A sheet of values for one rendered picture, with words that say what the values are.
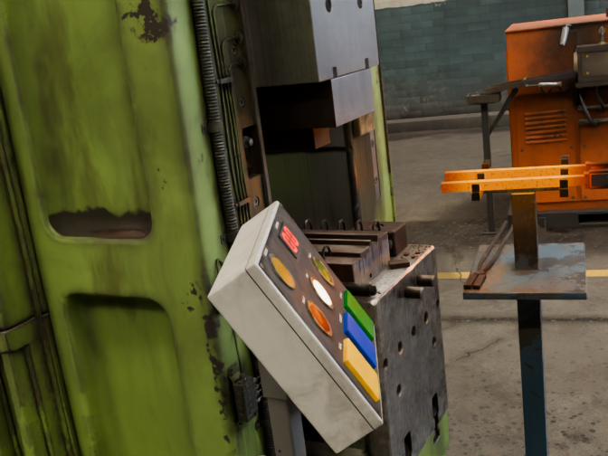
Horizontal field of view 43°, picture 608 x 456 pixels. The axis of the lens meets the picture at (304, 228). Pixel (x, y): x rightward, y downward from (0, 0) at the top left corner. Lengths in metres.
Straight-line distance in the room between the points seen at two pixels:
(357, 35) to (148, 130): 0.52
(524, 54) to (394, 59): 4.34
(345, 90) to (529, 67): 3.51
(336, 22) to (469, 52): 7.57
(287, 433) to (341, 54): 0.76
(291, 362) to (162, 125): 0.55
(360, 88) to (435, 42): 7.51
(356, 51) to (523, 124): 3.48
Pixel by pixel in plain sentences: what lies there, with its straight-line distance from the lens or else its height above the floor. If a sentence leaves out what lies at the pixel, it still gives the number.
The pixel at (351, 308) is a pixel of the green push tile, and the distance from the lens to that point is 1.25.
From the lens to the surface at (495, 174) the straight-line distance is 2.12.
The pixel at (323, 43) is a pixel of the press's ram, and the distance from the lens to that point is 1.54.
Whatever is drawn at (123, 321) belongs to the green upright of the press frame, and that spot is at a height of 0.93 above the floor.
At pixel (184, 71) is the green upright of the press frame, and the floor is 1.42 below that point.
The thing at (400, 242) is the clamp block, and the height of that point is 0.94.
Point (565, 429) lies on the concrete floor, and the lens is 2.94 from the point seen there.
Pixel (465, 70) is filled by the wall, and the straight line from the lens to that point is 9.16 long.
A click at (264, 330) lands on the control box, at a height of 1.11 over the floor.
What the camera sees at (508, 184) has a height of 1.03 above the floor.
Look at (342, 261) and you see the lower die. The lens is 1.65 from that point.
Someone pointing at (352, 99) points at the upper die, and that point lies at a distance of 1.64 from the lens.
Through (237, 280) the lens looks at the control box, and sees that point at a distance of 0.99.
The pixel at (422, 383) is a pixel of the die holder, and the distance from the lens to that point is 1.90.
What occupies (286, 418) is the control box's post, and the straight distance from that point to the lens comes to 1.24.
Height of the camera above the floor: 1.49
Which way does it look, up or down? 15 degrees down
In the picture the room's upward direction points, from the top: 7 degrees counter-clockwise
